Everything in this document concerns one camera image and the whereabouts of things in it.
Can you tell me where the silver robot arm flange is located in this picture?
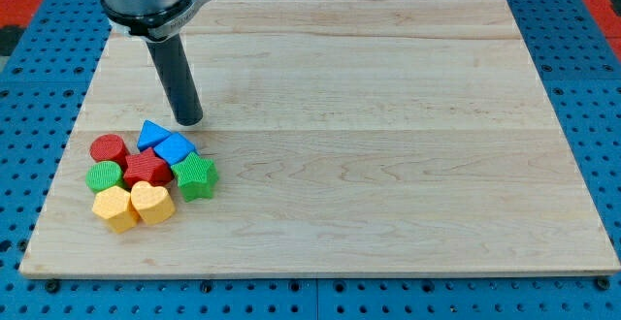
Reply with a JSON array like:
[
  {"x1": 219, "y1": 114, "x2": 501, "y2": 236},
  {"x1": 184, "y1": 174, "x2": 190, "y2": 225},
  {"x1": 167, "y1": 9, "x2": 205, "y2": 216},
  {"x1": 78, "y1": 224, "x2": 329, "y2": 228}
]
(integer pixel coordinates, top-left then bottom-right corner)
[{"x1": 100, "y1": 0, "x2": 211, "y2": 43}]

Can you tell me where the light wooden board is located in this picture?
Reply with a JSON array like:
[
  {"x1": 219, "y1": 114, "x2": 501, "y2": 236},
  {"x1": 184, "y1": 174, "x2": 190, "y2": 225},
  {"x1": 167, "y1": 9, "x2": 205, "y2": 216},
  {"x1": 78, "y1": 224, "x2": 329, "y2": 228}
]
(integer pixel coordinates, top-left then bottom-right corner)
[{"x1": 20, "y1": 0, "x2": 620, "y2": 279}]

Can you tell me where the green star block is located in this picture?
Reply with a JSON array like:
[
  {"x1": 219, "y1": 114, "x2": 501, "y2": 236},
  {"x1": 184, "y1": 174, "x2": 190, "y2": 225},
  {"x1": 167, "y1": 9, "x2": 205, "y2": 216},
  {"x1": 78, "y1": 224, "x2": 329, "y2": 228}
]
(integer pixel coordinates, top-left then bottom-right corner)
[{"x1": 171, "y1": 152, "x2": 219, "y2": 202}]

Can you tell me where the blue cube block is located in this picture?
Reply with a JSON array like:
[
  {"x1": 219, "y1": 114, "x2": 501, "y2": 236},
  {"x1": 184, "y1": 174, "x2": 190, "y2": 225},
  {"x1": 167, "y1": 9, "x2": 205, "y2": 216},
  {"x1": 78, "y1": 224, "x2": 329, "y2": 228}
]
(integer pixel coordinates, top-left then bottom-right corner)
[{"x1": 154, "y1": 133, "x2": 196, "y2": 166}]

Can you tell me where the blue triangle block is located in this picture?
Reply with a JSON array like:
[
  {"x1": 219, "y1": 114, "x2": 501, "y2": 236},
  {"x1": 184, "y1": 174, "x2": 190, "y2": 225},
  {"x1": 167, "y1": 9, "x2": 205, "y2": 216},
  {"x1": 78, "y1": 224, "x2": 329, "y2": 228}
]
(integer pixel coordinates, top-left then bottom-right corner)
[{"x1": 137, "y1": 120, "x2": 172, "y2": 151}]

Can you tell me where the yellow heart block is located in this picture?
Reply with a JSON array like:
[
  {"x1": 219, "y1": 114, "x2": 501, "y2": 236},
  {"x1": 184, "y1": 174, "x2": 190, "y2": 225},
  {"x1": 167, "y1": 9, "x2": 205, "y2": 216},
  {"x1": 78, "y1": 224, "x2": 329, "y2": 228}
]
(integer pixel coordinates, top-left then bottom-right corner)
[{"x1": 131, "y1": 181, "x2": 176, "y2": 225}]

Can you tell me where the red star block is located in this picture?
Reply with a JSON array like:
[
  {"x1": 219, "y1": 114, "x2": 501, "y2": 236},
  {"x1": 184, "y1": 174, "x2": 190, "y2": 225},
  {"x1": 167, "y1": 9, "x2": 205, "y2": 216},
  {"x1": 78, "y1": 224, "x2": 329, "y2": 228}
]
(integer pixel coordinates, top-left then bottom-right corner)
[{"x1": 123, "y1": 147, "x2": 174, "y2": 187}]

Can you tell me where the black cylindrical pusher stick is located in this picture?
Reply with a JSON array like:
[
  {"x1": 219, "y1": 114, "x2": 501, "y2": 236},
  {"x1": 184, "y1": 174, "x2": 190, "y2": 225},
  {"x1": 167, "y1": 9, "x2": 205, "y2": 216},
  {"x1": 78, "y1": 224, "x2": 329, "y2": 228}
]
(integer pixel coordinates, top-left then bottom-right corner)
[{"x1": 147, "y1": 35, "x2": 203, "y2": 126}]

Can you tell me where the red cylinder block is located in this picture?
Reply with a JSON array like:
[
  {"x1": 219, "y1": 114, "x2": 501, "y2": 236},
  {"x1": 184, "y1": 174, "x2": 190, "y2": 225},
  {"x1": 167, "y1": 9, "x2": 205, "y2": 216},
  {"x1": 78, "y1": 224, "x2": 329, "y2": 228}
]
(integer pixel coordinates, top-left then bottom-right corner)
[{"x1": 89, "y1": 134, "x2": 129, "y2": 170}]

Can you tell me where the yellow hexagon block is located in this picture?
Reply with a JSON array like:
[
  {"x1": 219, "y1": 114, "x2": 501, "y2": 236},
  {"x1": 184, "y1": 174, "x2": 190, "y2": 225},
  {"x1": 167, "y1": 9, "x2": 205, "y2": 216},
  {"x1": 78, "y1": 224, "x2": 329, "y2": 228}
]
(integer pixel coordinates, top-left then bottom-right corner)
[{"x1": 91, "y1": 186, "x2": 139, "y2": 234}]

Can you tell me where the green cylinder block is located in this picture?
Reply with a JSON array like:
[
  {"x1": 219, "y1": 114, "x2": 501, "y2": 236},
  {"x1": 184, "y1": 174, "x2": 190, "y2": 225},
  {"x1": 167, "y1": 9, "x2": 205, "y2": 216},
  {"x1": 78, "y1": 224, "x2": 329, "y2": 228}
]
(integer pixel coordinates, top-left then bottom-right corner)
[{"x1": 85, "y1": 161, "x2": 126, "y2": 193}]

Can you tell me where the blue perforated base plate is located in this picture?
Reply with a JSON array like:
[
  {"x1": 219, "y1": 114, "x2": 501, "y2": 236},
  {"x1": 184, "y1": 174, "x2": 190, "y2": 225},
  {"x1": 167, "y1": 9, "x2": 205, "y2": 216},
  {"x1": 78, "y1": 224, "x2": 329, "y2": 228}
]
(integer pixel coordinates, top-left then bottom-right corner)
[{"x1": 1, "y1": 0, "x2": 620, "y2": 319}]

